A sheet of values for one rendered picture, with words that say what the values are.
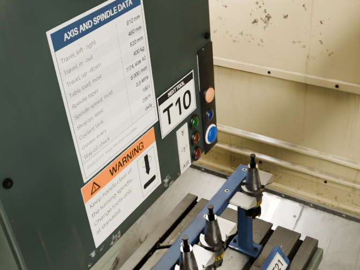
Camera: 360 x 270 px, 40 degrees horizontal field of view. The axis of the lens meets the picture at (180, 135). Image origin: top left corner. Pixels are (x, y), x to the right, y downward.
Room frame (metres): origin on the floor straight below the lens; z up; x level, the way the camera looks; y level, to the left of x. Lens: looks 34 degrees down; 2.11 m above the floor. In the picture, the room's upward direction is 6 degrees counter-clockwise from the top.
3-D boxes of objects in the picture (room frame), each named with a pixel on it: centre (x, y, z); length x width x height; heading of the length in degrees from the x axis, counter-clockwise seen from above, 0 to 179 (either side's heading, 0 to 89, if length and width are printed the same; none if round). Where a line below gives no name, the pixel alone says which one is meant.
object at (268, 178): (1.07, -0.22, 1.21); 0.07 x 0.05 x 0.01; 54
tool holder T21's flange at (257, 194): (1.03, -0.18, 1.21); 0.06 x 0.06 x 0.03
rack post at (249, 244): (1.10, -0.17, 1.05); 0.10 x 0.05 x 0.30; 54
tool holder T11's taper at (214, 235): (0.85, -0.05, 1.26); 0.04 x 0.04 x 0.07
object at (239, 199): (0.98, -0.15, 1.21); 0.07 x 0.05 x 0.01; 54
